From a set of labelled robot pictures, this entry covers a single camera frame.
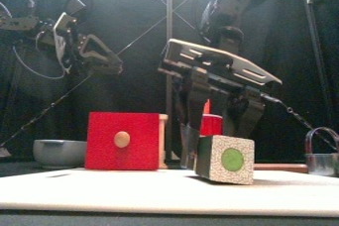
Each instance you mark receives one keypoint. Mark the flat black oval piece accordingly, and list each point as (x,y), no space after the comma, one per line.
(57,175)

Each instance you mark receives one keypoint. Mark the black backdrop cloth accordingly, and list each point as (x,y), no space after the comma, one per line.
(132,97)

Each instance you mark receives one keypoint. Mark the metal frame pole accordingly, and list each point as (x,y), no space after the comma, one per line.
(169,22)
(315,38)

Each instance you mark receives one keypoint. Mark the brown wooden board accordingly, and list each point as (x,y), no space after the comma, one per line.
(281,168)

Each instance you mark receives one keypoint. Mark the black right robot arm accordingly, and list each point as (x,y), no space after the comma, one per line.
(229,5)

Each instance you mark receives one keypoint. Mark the square toy sushi roll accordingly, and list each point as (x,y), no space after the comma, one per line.
(231,159)

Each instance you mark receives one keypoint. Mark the red toy ketchup bottle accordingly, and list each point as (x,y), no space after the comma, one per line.
(212,125)

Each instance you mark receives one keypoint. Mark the red-fronted wooden drawer with knob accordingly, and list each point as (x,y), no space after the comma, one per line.
(101,137)

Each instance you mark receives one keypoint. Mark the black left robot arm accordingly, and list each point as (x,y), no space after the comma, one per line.
(17,23)

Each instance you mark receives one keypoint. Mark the white flat board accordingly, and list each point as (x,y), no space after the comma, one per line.
(132,193)

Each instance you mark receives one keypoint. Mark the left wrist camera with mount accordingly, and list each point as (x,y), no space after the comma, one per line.
(58,31)

